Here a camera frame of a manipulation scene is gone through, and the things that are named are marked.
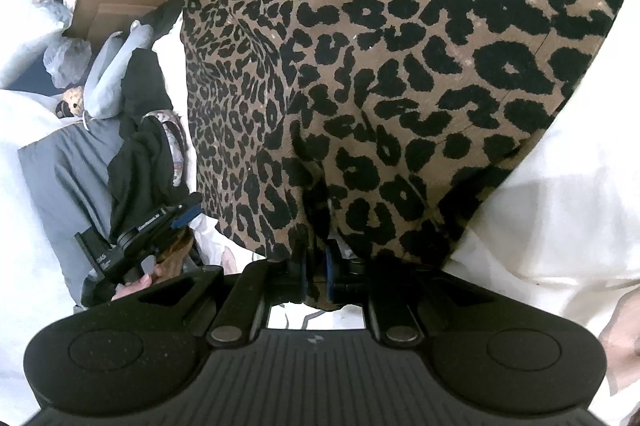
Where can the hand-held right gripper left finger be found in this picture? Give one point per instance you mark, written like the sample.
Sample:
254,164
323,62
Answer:
302,271

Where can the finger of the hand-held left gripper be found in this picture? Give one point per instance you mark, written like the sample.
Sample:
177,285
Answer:
187,208

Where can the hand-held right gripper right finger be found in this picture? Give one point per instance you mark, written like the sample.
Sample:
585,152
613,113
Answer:
330,276

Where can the leopard print garment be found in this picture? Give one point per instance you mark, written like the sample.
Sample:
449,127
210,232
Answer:
400,55

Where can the person's left hand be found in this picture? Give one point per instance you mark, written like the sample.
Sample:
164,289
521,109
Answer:
172,256

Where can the black garment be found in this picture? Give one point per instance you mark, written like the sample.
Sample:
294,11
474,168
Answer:
140,165

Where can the grey blanket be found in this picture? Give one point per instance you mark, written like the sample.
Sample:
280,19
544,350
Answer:
65,176

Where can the grey neck pillow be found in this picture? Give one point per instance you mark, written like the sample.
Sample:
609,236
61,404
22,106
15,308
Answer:
102,80

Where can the small spotted plush toy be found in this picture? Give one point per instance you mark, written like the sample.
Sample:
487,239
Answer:
75,100

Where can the white duvet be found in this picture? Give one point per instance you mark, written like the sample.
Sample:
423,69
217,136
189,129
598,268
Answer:
25,115

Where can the clear plastic bag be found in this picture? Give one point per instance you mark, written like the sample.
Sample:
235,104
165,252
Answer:
67,55

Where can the cream bear print bed sheet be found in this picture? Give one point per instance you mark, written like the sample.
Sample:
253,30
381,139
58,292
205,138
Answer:
550,216

